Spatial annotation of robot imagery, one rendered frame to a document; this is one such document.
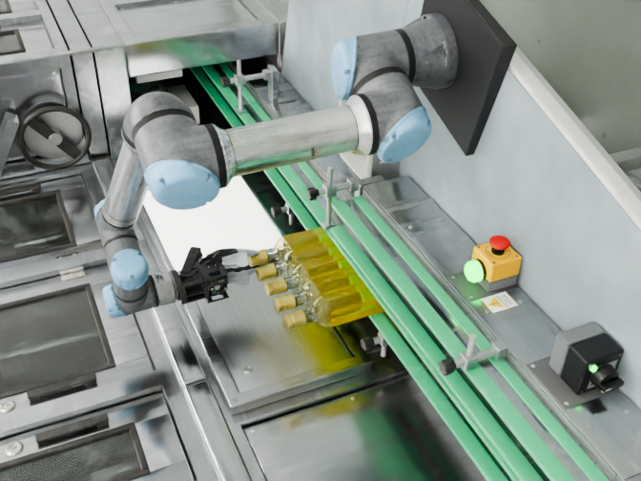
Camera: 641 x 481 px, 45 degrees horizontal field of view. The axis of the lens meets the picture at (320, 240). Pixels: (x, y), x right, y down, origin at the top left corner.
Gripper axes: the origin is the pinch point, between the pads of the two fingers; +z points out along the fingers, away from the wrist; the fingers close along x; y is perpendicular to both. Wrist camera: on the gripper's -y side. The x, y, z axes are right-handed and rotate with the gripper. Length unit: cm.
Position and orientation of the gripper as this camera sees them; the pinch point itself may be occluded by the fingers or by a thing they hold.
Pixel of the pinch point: (253, 259)
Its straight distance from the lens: 186.0
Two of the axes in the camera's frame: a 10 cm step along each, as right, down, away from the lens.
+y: 4.1, 5.4, -7.3
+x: 0.1, -8.1, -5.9
